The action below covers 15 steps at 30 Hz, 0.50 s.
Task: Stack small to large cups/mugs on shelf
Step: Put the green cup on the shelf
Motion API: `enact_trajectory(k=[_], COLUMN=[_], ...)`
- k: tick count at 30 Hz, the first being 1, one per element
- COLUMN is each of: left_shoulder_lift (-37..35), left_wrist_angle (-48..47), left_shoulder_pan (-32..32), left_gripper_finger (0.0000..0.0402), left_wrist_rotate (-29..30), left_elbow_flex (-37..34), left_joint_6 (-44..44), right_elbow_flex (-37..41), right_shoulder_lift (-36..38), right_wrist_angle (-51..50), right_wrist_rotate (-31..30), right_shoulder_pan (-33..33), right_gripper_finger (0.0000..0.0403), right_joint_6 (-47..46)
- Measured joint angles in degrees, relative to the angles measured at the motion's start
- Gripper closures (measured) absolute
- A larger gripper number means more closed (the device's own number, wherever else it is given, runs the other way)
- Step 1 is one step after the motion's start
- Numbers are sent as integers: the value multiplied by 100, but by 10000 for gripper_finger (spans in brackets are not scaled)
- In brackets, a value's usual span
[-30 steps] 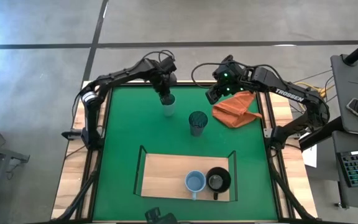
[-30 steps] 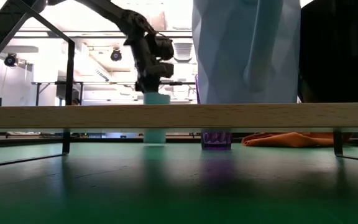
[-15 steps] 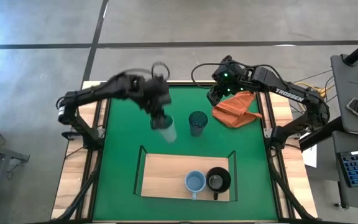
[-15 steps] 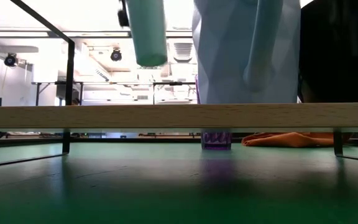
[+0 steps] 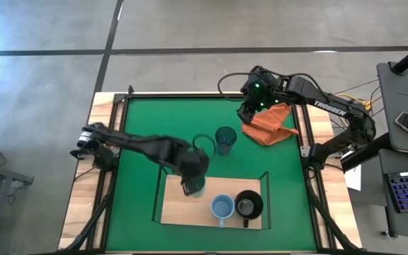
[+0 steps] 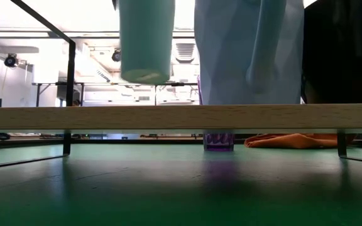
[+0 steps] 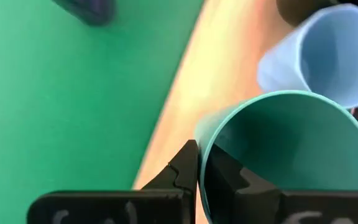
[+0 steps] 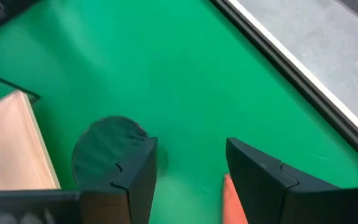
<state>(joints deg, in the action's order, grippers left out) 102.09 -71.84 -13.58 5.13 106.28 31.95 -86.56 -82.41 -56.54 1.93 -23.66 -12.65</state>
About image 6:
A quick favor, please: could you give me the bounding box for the purple faceted plastic cup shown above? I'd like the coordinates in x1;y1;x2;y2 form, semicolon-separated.
196;74;236;153

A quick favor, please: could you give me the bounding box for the teal tumbler cup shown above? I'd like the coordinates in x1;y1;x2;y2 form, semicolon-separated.
118;0;176;85

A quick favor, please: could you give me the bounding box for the wooden shelf with black legs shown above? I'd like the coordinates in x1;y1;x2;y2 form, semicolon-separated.
0;103;362;171

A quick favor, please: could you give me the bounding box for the background table with black legs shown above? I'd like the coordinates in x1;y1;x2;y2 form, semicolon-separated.
153;81;200;106
31;81;86;107

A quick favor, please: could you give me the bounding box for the white air vent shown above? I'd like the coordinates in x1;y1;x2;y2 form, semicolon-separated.
175;41;197;64

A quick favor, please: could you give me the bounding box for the green table mat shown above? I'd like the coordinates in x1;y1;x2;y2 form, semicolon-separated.
0;143;362;226

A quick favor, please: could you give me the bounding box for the light blue faceted mug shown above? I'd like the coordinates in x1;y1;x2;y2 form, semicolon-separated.
194;0;305;106

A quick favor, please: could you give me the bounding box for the orange cloth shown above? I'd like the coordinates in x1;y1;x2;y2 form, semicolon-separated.
244;132;358;149

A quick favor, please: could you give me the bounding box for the black round ceiling camera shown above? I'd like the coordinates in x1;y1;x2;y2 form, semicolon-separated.
111;48;122;63
4;53;19;68

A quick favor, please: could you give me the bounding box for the black metal frame bar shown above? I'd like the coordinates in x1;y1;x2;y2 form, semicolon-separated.
9;0;77;107

